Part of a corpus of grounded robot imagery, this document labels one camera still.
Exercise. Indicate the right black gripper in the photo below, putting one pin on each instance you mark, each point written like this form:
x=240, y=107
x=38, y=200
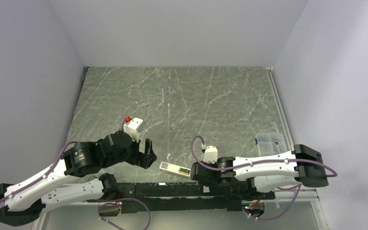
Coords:
x=208, y=183

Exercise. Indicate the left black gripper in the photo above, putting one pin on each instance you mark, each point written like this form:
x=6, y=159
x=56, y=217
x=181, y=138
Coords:
x=143, y=159

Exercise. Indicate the white remote control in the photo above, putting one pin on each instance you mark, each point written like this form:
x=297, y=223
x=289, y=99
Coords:
x=172, y=169

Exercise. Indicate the white battery cover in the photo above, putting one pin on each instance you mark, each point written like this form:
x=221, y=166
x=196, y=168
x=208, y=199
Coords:
x=206, y=189

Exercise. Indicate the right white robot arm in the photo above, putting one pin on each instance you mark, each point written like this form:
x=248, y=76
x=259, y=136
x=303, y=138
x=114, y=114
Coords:
x=302, y=165

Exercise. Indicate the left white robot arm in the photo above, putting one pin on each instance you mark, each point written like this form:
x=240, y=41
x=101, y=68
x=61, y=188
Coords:
x=24, y=202

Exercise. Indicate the clear plastic box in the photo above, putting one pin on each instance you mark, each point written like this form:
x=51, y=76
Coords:
x=270, y=144

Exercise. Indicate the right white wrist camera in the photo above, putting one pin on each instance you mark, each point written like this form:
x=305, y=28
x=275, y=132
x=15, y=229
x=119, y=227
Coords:
x=210, y=155

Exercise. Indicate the aluminium rail right edge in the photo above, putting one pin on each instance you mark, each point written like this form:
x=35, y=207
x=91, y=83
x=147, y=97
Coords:
x=283, y=119

